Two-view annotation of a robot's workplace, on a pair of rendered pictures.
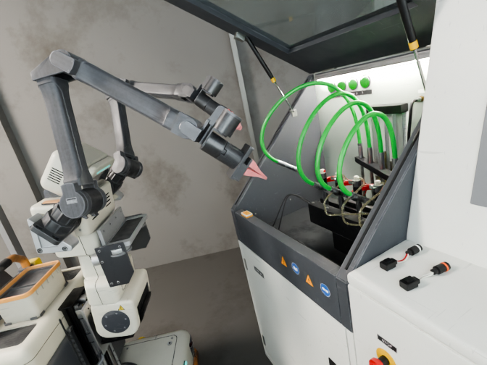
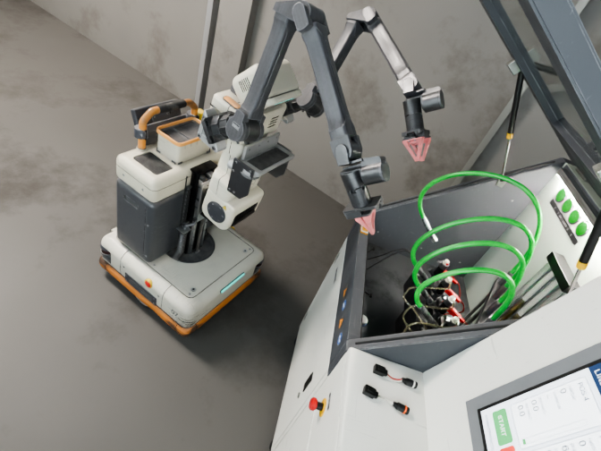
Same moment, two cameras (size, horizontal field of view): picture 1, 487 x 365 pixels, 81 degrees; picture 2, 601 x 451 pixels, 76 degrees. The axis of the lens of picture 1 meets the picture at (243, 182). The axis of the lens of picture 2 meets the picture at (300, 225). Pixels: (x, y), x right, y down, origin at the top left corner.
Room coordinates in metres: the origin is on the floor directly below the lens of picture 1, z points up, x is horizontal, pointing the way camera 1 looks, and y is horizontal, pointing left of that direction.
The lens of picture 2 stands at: (-0.13, -0.18, 1.85)
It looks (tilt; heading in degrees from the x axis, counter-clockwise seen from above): 39 degrees down; 20
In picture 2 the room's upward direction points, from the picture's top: 23 degrees clockwise
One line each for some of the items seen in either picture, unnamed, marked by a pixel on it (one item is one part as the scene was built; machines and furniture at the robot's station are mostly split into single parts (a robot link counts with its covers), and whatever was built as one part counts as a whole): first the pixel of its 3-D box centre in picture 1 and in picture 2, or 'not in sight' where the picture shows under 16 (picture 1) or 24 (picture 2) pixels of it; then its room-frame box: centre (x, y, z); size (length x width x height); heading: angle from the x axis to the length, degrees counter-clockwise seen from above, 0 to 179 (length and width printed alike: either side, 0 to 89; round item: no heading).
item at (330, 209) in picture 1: (352, 229); (419, 325); (0.90, -0.34, 0.91); 0.34 x 0.10 x 0.15; 23
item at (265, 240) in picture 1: (280, 252); (352, 282); (0.91, -0.07, 0.87); 0.62 x 0.04 x 0.16; 23
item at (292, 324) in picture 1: (293, 344); (311, 341); (0.91, -0.06, 0.44); 0.65 x 0.02 x 0.68; 23
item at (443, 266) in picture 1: (425, 274); (385, 399); (0.51, -0.34, 0.99); 0.12 x 0.02 x 0.02; 104
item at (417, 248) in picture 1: (401, 256); (395, 376); (0.59, -0.33, 0.99); 0.12 x 0.02 x 0.02; 110
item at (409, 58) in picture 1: (365, 67); (594, 218); (1.11, -0.54, 1.43); 0.54 x 0.03 x 0.02; 23
